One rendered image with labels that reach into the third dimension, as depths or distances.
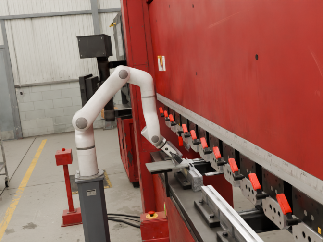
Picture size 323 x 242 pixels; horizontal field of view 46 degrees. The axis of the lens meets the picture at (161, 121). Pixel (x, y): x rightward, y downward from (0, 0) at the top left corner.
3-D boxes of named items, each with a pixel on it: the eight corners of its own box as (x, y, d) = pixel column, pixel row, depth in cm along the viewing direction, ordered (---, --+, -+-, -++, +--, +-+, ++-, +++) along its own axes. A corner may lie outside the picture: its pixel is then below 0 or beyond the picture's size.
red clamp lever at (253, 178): (247, 173, 129) (257, 198, 122) (259, 171, 129) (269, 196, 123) (246, 175, 130) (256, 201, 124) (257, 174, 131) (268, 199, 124)
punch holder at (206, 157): (199, 155, 208) (197, 125, 205) (214, 153, 210) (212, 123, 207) (207, 162, 194) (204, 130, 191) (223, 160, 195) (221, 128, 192)
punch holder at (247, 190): (240, 193, 150) (238, 152, 147) (261, 189, 151) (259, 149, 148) (256, 207, 135) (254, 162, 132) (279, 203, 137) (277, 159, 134)
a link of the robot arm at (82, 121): (83, 131, 250) (82, 137, 234) (68, 120, 247) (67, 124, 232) (133, 73, 249) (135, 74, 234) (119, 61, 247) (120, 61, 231)
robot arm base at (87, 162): (74, 181, 239) (70, 153, 236) (74, 173, 258) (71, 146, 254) (105, 177, 243) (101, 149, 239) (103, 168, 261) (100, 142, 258)
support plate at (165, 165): (145, 164, 265) (145, 163, 265) (182, 159, 269) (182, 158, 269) (149, 172, 248) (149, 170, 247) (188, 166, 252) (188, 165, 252)
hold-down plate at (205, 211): (194, 205, 217) (193, 200, 217) (203, 204, 218) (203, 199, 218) (209, 228, 188) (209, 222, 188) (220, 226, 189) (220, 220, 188)
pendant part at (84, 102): (91, 109, 388) (87, 73, 382) (103, 108, 388) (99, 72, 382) (82, 116, 344) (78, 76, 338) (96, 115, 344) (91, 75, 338)
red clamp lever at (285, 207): (275, 193, 109) (289, 224, 103) (288, 190, 110) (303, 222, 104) (273, 196, 111) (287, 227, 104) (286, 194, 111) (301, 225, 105)
